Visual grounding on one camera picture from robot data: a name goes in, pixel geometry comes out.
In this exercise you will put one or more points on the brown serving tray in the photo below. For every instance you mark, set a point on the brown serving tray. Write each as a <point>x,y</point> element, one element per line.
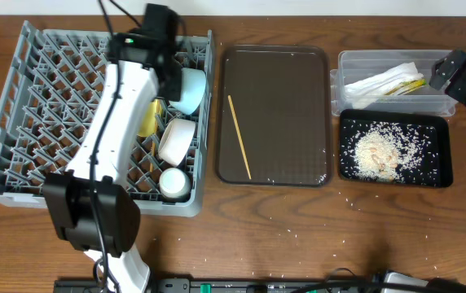
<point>283,107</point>

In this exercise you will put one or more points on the white napkin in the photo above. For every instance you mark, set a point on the white napkin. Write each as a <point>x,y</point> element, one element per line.
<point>363,93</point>

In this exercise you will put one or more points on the rice leftovers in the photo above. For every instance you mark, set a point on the rice leftovers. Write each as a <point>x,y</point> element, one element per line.
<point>389,152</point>

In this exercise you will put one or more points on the clear plastic bin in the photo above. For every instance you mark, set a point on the clear plastic bin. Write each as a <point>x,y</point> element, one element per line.
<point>357,65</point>

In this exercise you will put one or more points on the green chopstick wrapper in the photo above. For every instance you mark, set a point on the green chopstick wrapper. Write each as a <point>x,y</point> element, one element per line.
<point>407,87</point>

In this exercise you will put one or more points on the cream plastic cup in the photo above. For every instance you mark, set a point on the cream plastic cup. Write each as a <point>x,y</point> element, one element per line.
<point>174,184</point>

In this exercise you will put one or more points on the grey dish rack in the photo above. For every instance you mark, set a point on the grey dish rack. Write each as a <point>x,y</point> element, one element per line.
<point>49,98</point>

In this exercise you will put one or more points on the light blue bowl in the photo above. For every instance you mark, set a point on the light blue bowl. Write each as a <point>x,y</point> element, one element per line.
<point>192,91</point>

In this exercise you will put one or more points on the pink bowl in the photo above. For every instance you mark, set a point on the pink bowl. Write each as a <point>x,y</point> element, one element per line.
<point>176,141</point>

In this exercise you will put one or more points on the wooden chopstick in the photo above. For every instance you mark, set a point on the wooden chopstick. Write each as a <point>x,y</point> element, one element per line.
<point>239,136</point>
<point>152,158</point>

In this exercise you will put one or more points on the black waste tray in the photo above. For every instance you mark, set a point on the black waste tray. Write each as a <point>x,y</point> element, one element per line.
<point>442,130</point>

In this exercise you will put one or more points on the yellow plate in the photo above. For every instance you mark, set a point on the yellow plate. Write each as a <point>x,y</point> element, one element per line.
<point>149,124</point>

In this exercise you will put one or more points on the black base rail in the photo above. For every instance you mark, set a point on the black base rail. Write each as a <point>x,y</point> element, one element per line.
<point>182,285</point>

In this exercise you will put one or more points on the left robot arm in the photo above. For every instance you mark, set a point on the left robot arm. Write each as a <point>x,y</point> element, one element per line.
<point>88,203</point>

